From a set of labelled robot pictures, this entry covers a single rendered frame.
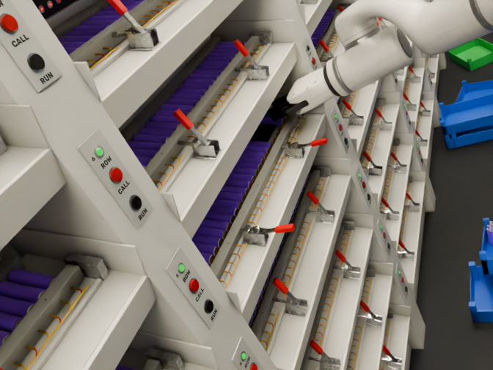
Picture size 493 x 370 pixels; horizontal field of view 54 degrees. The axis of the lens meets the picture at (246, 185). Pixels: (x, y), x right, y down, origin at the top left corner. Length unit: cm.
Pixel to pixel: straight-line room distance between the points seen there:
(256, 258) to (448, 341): 108
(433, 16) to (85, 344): 72
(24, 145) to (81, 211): 10
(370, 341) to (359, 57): 75
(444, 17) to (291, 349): 63
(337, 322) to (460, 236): 104
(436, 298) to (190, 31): 142
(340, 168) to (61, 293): 86
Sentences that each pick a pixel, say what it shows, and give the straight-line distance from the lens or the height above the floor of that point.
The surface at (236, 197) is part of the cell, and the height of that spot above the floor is 98.
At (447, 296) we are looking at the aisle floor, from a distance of 193.
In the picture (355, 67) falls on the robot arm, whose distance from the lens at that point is 102.
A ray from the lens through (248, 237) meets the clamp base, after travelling 87.
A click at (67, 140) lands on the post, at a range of 56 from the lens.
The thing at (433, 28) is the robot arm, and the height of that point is 112.
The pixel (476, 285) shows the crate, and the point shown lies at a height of 0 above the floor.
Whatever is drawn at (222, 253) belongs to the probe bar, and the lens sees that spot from 83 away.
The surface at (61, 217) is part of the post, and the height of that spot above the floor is 123.
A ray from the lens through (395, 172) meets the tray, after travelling 191.
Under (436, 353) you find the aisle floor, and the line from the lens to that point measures 179.
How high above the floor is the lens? 143
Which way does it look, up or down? 28 degrees down
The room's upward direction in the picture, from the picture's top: 29 degrees counter-clockwise
